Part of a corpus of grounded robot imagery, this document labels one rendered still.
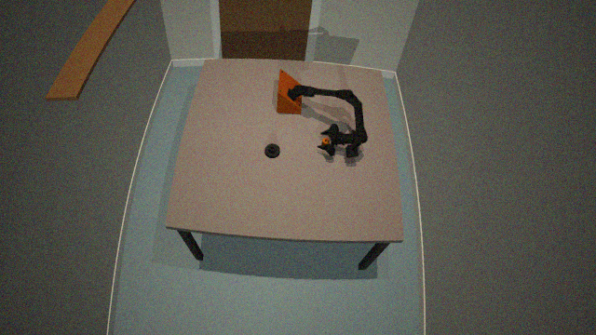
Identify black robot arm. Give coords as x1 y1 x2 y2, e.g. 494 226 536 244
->
287 86 368 157

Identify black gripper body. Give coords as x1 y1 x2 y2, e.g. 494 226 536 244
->
327 124 345 156

